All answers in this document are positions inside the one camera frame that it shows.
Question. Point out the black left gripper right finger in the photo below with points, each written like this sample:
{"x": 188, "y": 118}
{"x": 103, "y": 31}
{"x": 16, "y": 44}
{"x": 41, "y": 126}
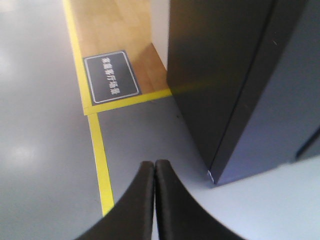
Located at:
{"x": 179, "y": 215}

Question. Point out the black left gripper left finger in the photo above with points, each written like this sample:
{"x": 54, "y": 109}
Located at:
{"x": 131, "y": 218}

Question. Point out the fridge door white inside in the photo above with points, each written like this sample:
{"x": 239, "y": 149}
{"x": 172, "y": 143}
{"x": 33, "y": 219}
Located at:
{"x": 285, "y": 125}

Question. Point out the dark grey fridge body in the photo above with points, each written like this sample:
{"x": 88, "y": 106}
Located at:
{"x": 211, "y": 47}

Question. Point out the dark floor sign sticker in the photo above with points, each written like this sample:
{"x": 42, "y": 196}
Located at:
{"x": 110, "y": 77}

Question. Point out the white panelled cabinet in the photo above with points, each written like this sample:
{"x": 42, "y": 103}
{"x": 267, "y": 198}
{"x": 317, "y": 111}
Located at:
{"x": 160, "y": 16}

